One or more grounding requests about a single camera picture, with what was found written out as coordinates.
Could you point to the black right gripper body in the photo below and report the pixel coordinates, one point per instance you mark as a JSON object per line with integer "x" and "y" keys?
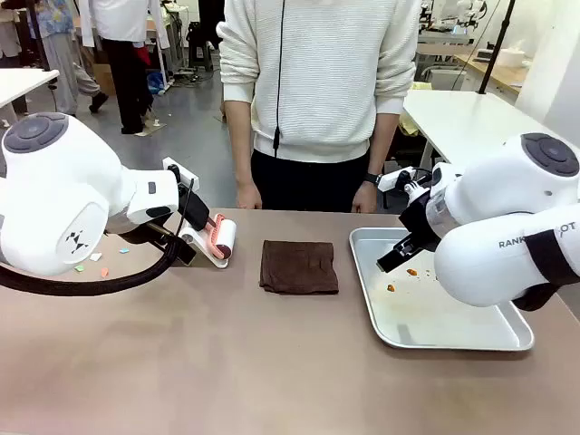
{"x": 421, "y": 222}

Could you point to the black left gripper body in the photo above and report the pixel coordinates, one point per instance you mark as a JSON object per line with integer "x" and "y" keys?
{"x": 194, "y": 208}

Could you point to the brown cloth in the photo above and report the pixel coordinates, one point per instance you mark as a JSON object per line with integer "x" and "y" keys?
{"x": 299, "y": 267}

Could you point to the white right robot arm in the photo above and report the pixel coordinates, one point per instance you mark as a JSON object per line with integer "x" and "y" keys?
{"x": 489, "y": 263}

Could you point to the person's left forearm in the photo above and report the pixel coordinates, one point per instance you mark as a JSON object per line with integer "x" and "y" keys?
{"x": 383, "y": 140}

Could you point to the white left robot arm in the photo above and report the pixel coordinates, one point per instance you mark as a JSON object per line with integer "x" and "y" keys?
{"x": 54, "y": 190}

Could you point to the person's right forearm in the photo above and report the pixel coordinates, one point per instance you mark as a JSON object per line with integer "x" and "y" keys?
{"x": 240, "y": 140}

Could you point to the person's right hand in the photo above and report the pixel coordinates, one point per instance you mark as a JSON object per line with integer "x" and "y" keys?
{"x": 249, "y": 196}

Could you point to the person's left hand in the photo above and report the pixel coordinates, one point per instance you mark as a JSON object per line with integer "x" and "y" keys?
{"x": 364, "y": 199}

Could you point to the large orange crumb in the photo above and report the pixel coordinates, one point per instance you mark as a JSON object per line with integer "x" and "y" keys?
{"x": 411, "y": 272}

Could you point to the white folding stand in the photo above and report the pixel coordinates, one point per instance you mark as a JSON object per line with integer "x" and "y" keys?
{"x": 199, "y": 242}

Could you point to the black wrist watch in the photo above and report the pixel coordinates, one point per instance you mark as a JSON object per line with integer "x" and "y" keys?
{"x": 374, "y": 178}

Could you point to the silver metal tray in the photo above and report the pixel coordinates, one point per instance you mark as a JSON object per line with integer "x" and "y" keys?
{"x": 435, "y": 312}

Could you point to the white paper scrap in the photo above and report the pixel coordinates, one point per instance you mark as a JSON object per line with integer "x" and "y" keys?
{"x": 95, "y": 257}

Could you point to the orange paper scrap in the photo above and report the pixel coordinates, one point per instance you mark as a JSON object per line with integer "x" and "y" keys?
{"x": 104, "y": 272}

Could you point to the large white table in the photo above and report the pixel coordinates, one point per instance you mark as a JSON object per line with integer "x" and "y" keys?
{"x": 462, "y": 118}

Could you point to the green paper scrap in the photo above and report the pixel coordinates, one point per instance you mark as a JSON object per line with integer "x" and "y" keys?
{"x": 80, "y": 268}

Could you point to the blue plastic bag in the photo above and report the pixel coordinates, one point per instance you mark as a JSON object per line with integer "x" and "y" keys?
{"x": 156, "y": 84}

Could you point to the bystander white shirt black trousers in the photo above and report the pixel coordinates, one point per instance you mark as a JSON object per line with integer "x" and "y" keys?
{"x": 129, "y": 68}

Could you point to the black stool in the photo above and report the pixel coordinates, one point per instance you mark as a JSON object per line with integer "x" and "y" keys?
{"x": 199, "y": 45}

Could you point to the wooden workbench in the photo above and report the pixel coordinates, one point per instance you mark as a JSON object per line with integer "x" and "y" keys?
{"x": 494, "y": 72}

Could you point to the white knit sweater torso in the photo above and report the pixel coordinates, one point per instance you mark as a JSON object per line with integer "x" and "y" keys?
{"x": 317, "y": 77}

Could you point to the white box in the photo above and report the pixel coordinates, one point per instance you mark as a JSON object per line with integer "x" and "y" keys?
{"x": 512, "y": 54}

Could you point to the black tripod pole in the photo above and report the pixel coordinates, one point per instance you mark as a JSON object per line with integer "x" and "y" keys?
{"x": 496, "y": 45}

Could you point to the bystander in blue floral top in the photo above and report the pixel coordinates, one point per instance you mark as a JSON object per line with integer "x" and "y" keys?
{"x": 59, "y": 54}

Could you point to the white table with rounded corner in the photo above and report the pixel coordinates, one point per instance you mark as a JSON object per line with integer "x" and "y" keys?
{"x": 22, "y": 84}

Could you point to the bystander in beige top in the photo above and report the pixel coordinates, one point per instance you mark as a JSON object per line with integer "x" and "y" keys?
{"x": 9, "y": 27}

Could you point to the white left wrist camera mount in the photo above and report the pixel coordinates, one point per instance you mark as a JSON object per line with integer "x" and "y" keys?
{"x": 181, "y": 170}

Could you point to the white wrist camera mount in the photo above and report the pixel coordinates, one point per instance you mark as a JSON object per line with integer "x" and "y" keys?
{"x": 394, "y": 177}
{"x": 181, "y": 170}

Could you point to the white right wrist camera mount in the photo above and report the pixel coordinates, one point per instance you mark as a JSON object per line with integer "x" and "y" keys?
{"x": 394, "y": 177}

